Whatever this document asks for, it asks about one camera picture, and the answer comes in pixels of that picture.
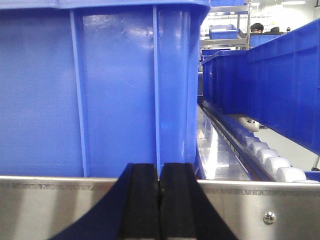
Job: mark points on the blue tray on far shelf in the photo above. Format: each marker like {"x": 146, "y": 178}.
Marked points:
{"x": 219, "y": 32}

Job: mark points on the blue crate on right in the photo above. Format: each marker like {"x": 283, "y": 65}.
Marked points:
{"x": 276, "y": 83}

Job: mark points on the person in background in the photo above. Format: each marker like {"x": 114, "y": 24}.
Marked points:
{"x": 257, "y": 28}

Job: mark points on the white roller track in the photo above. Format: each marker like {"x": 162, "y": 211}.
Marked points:
{"x": 261, "y": 161}

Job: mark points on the rail screw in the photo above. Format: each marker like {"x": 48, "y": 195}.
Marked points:
{"x": 269, "y": 217}

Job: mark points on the stainless steel shelf rail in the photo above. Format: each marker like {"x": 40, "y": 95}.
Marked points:
{"x": 36, "y": 208}

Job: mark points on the large blue plastic crate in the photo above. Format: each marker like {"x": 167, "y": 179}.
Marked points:
{"x": 88, "y": 86}

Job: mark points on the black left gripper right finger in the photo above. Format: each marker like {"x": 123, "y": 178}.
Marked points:
{"x": 185, "y": 211}

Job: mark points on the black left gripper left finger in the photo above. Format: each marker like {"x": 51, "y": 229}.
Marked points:
{"x": 128, "y": 211}

